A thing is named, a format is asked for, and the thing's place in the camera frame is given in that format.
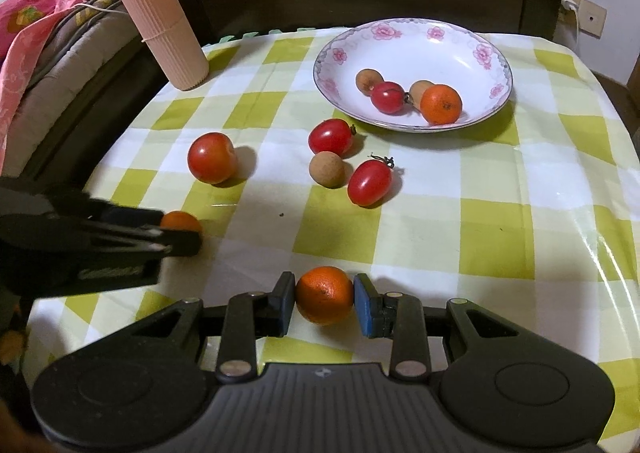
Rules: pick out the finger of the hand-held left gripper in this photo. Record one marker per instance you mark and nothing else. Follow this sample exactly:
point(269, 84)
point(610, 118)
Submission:
point(130, 218)
point(185, 243)

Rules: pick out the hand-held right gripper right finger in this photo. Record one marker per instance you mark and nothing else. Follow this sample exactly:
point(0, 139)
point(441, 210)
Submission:
point(364, 308)

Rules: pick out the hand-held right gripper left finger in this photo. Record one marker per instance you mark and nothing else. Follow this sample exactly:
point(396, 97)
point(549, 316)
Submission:
point(287, 305)

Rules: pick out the small orange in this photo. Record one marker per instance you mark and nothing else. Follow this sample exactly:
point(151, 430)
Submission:
point(440, 104)
point(181, 221)
point(325, 294)

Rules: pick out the large red tomato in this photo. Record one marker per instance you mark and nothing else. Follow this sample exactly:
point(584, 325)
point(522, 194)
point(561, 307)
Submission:
point(211, 157)

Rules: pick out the oblong cherry tomato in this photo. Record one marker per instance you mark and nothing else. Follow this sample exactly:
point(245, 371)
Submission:
point(369, 183)

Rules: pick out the brown longan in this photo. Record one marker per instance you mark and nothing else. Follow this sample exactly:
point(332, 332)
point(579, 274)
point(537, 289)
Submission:
point(327, 169)
point(417, 88)
point(367, 79)

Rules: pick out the round cherry tomato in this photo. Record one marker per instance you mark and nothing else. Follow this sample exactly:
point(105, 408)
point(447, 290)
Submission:
point(330, 136)

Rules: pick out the cherry tomato with stem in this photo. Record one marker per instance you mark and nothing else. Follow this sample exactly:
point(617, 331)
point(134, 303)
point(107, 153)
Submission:
point(387, 98)

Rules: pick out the white floral plate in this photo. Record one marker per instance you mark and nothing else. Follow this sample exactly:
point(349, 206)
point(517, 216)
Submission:
point(450, 63)

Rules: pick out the green checked tablecloth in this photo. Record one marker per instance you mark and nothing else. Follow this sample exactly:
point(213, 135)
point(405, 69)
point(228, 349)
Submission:
point(450, 233)

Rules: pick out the brown quilted mattress pad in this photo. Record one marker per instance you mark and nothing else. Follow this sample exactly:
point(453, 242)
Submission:
point(65, 73)

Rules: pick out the pink floral blanket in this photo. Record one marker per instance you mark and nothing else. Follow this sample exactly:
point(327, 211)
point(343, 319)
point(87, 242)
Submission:
point(25, 58)

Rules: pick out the pink ribbed cylinder case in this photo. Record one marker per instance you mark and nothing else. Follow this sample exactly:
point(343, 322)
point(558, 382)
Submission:
point(165, 28)

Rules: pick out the beige wall socket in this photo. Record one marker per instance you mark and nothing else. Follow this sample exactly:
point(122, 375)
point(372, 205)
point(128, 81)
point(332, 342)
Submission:
point(592, 18)

